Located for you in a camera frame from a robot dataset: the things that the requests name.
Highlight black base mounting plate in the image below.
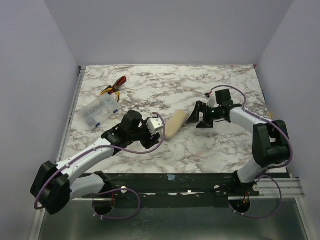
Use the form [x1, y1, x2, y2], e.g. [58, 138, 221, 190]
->
[82, 172, 261, 210]

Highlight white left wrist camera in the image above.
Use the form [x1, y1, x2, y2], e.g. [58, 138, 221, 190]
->
[146, 117, 164, 135]

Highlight clear plastic screw box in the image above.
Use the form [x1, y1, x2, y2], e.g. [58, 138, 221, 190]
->
[78, 94, 121, 129]

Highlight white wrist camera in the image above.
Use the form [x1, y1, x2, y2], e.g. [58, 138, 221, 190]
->
[204, 92, 216, 108]
[146, 117, 164, 135]

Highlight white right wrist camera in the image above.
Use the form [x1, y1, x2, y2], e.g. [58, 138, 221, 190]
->
[204, 92, 216, 108]

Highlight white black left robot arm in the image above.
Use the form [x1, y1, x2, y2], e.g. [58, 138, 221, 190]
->
[30, 110, 166, 215]

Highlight beige zippered umbrella case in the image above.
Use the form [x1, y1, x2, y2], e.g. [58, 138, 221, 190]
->
[164, 109, 187, 141]

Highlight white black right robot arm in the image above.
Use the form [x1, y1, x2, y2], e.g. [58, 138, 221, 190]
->
[185, 85, 293, 191]

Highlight red yellow pliers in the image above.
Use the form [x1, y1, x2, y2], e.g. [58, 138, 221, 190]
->
[99, 76, 127, 102]

